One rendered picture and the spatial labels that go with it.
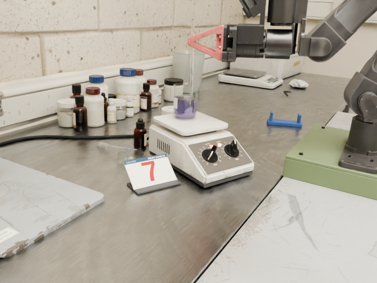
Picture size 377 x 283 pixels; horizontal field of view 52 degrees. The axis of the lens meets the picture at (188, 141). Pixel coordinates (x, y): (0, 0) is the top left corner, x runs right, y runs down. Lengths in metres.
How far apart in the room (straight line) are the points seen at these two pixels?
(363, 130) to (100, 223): 0.52
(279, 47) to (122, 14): 0.71
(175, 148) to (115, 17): 0.68
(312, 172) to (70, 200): 0.45
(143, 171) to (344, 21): 0.46
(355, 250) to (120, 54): 1.00
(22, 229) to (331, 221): 0.47
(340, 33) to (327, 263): 0.41
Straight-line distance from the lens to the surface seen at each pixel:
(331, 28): 0.77
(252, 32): 0.76
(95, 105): 1.02
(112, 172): 0.77
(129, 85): 1.13
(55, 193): 0.68
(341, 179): 0.77
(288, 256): 0.56
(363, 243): 0.63
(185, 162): 0.73
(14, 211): 0.64
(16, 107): 1.03
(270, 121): 1.14
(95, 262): 0.53
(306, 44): 0.76
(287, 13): 0.77
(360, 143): 0.83
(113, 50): 1.33
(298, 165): 0.78
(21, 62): 1.08
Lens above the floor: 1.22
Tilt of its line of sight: 20 degrees down
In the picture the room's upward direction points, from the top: 3 degrees clockwise
